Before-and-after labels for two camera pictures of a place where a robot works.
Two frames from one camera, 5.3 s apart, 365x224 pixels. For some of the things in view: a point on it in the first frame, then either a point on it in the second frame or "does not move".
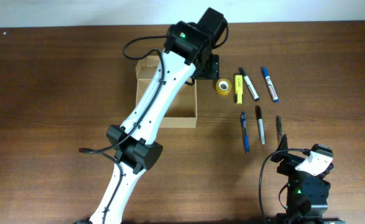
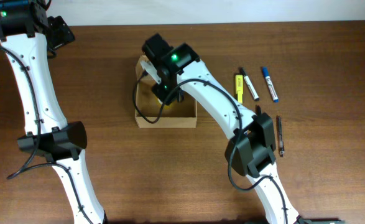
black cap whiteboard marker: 250,85 does not move
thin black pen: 278,129 does not move
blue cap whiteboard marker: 266,74 does not move
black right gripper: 290,162 -> 166,96
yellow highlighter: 239,88 does not move
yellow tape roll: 223,86 -> 170,105
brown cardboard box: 182,112 does not move
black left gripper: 212,68 -> 63,33
